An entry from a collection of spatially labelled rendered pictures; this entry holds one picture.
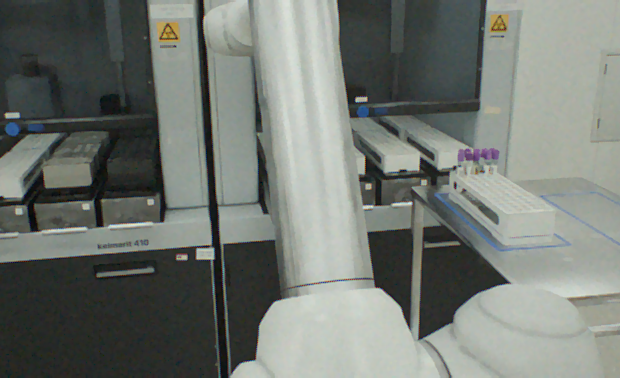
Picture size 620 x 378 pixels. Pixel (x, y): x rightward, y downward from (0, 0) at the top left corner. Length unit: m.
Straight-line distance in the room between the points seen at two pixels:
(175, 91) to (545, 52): 2.00
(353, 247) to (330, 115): 0.14
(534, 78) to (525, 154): 0.37
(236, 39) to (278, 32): 0.60
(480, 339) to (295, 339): 0.18
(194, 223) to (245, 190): 0.17
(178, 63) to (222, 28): 0.29
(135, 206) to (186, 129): 0.23
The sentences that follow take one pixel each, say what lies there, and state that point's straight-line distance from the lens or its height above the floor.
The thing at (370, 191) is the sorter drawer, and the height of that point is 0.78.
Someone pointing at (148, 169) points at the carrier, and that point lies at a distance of 1.62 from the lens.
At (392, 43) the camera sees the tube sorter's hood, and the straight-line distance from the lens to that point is 1.64.
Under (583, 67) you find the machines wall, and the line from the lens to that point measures 3.26.
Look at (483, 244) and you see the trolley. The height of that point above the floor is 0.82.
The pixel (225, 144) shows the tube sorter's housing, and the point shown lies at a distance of 1.62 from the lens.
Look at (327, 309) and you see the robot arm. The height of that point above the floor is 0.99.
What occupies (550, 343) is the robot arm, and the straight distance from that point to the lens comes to 0.63.
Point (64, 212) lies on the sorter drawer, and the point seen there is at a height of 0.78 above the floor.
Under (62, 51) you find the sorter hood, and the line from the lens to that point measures 1.59.
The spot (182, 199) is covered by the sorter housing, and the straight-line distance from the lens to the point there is 1.65.
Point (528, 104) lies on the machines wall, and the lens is 3.14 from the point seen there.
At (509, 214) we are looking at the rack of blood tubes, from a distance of 1.20.
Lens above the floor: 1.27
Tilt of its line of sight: 18 degrees down
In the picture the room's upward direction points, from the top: 1 degrees counter-clockwise
